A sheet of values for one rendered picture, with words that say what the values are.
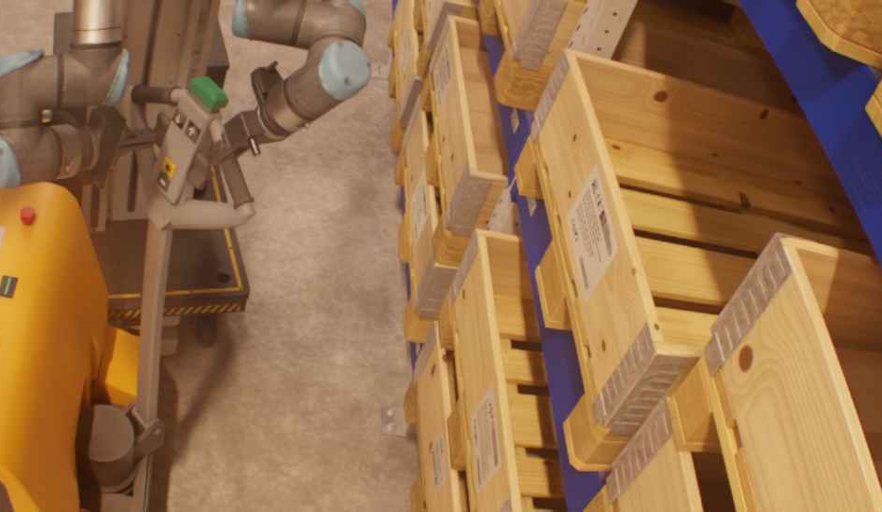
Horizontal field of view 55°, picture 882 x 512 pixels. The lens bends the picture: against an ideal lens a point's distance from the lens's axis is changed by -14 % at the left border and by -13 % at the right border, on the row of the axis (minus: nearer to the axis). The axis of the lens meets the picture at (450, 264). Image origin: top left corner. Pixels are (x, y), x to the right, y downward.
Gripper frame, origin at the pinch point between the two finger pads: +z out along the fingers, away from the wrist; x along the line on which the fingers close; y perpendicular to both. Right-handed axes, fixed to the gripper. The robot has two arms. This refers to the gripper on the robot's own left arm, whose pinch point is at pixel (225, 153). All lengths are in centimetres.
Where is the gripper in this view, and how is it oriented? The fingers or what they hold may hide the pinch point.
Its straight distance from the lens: 174.9
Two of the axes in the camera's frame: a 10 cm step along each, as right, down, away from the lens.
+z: -7.5, 3.5, 5.7
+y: 3.9, 9.2, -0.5
